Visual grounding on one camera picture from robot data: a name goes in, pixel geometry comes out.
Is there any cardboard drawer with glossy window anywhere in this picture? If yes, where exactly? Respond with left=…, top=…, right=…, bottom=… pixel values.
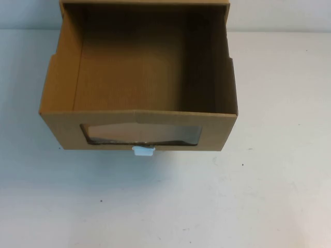
left=38, top=2, right=239, bottom=151

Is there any brown cardboard shoe box shell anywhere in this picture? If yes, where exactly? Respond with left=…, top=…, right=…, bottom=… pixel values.
left=58, top=0, right=231, bottom=29

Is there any white plastic drawer handle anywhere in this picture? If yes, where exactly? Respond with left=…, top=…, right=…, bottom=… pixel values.
left=131, top=145, right=156, bottom=157

